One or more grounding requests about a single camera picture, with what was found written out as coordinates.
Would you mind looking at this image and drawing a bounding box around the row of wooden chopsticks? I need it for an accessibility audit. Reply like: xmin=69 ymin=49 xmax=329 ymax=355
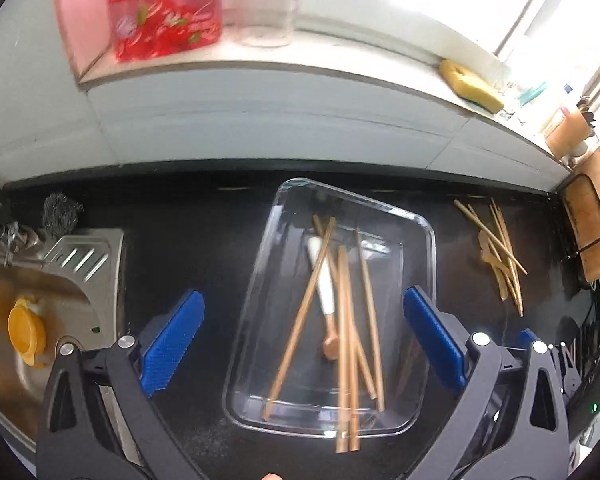
xmin=452 ymin=197 xmax=529 ymax=318

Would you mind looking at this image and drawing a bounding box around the clear glass jar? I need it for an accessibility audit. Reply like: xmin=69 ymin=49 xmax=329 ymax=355
xmin=225 ymin=0 xmax=296 ymax=48

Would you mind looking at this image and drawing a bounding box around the white handled small spoon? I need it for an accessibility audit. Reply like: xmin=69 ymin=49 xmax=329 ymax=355
xmin=306 ymin=236 xmax=342 ymax=361

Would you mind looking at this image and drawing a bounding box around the steel wool scrubber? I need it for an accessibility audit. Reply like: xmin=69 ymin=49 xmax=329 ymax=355
xmin=41 ymin=191 xmax=81 ymax=238

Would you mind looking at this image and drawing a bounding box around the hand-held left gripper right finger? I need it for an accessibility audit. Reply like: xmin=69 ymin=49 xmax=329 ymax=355
xmin=400 ymin=286 xmax=570 ymax=480

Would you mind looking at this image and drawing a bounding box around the red label bag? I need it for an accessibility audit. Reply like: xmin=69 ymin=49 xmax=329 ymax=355
xmin=107 ymin=0 xmax=226 ymax=63

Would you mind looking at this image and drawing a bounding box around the bamboo container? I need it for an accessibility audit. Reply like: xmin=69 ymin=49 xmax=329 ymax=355
xmin=545 ymin=105 xmax=596 ymax=157

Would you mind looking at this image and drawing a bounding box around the metal faucet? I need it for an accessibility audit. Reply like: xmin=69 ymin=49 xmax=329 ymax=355
xmin=0 ymin=207 xmax=43 ymax=261

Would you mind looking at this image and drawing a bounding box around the wooden spoon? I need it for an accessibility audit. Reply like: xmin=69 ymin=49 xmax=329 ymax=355
xmin=478 ymin=230 xmax=501 ymax=267

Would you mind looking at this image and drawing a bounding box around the stainless steel sink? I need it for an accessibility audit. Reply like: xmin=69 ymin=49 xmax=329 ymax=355
xmin=0 ymin=227 xmax=127 ymax=461

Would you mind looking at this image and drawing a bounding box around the amber translucent spoon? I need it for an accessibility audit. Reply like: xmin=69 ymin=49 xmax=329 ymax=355
xmin=490 ymin=260 xmax=512 ymax=302

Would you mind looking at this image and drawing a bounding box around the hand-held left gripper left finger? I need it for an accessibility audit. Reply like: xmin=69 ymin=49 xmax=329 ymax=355
xmin=36 ymin=290 xmax=206 ymax=480

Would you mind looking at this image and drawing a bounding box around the clear rectangular tray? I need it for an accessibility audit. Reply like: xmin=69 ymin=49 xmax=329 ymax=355
xmin=222 ymin=177 xmax=437 ymax=441

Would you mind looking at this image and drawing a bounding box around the pile of wooden chopsticks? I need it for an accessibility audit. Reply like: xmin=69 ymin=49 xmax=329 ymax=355
xmin=262 ymin=215 xmax=386 ymax=455

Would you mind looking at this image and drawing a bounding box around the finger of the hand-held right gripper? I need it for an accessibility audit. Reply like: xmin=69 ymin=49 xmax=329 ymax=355
xmin=554 ymin=342 xmax=582 ymax=403
xmin=510 ymin=329 xmax=539 ymax=355

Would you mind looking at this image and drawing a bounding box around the yellow sink strainer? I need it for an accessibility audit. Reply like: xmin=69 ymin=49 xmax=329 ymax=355
xmin=7 ymin=297 xmax=48 ymax=367

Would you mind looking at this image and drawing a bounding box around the yellow sponge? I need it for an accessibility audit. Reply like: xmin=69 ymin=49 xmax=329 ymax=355
xmin=439 ymin=59 xmax=505 ymax=113

